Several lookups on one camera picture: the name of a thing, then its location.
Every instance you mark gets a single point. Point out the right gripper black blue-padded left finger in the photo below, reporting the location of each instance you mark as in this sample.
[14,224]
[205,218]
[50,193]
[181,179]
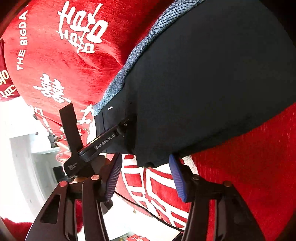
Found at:
[57,218]

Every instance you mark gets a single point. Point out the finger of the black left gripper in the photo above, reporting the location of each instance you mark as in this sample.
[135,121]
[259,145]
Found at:
[69,123]
[119,138]

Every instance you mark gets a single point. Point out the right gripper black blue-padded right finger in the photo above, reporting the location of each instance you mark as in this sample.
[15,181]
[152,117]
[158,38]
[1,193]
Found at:
[233,218]

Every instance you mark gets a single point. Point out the black pants with blue trim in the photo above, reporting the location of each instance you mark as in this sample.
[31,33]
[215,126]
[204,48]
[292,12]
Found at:
[219,71]

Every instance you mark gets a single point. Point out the red blanket with white characters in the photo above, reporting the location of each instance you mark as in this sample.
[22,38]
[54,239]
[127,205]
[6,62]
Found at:
[61,52]

